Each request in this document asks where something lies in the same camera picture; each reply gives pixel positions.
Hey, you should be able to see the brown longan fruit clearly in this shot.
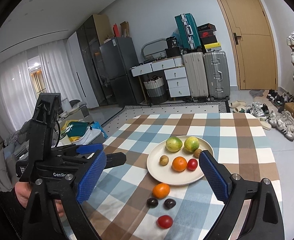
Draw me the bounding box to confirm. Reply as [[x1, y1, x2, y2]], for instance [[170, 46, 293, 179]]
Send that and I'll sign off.
[[159, 155, 169, 166], [193, 148, 202, 159]]

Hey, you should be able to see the small orange mandarin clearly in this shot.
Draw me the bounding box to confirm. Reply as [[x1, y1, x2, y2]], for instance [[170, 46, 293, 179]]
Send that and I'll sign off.
[[152, 183, 170, 199]]

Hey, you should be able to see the yellow green round fruit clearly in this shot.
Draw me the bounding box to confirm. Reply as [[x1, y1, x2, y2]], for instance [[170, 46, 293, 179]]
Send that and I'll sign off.
[[165, 137, 183, 152]]

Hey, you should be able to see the large orange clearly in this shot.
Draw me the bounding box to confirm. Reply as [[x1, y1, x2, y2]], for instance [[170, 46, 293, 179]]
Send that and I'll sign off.
[[171, 156, 187, 172]]

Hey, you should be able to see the red tomato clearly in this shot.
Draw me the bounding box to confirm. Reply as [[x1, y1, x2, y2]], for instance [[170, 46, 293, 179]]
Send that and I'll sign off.
[[187, 158, 199, 171], [157, 215, 173, 229]]

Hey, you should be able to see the large green yellow fruit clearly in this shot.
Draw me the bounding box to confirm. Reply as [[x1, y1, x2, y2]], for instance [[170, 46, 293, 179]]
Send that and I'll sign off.
[[184, 137, 200, 153]]

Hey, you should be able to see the person's left hand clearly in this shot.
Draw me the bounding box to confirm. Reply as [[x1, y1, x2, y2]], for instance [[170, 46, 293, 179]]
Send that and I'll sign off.
[[14, 182, 65, 218]]

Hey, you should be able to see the checkered tablecloth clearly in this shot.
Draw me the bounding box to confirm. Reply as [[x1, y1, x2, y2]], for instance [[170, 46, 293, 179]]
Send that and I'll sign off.
[[82, 113, 282, 239]]

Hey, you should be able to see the patterned floor rug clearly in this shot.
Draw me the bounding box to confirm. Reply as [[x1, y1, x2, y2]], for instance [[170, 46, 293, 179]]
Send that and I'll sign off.
[[101, 100, 231, 136]]

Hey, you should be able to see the cream round plate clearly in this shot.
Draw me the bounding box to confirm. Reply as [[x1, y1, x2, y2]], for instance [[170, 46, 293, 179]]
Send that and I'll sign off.
[[146, 138, 214, 186]]

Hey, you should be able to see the dark plum left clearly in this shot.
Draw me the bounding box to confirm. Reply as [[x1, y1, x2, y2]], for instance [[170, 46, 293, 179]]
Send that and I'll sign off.
[[146, 198, 158, 208]]

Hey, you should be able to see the dark plum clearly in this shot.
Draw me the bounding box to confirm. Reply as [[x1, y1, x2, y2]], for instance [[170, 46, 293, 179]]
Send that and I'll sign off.
[[146, 198, 158, 208], [163, 198, 176, 210]]

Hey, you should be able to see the dark plum right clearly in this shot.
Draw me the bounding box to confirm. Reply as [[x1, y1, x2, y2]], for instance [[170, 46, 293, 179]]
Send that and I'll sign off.
[[163, 198, 176, 210]]

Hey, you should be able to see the white curtain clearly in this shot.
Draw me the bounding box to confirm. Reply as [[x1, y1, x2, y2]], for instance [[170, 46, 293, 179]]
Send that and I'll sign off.
[[0, 40, 82, 139]]

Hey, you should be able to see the woven laundry basket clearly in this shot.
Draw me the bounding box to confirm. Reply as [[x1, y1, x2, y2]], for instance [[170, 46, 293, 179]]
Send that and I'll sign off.
[[143, 75, 168, 105]]

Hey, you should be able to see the white drawer desk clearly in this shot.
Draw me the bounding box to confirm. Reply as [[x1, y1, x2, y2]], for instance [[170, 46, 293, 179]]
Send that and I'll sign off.
[[131, 56, 190, 105]]

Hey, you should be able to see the grey refrigerator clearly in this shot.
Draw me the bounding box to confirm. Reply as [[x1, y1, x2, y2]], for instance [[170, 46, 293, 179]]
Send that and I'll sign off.
[[100, 37, 144, 107]]

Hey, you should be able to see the dark glass cabinet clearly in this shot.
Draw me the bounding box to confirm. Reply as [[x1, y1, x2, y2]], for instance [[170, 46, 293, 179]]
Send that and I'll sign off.
[[76, 15, 116, 106]]

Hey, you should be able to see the beige ribbed suitcase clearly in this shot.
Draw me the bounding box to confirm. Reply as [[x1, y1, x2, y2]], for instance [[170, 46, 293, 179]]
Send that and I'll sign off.
[[182, 52, 209, 99]]

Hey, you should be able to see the silver aluminium suitcase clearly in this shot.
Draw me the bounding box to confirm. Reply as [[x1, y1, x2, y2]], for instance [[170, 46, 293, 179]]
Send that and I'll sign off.
[[203, 51, 230, 100]]

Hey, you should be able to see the teal suitcase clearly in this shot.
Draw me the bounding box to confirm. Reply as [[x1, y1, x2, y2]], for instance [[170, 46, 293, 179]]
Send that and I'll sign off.
[[175, 13, 202, 52]]

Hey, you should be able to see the black red shoe box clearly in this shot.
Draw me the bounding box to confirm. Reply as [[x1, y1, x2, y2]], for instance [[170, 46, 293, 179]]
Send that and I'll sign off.
[[197, 23, 222, 53]]

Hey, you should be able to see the wooden door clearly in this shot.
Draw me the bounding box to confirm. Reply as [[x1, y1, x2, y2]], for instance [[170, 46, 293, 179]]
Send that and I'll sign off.
[[217, 0, 278, 90]]

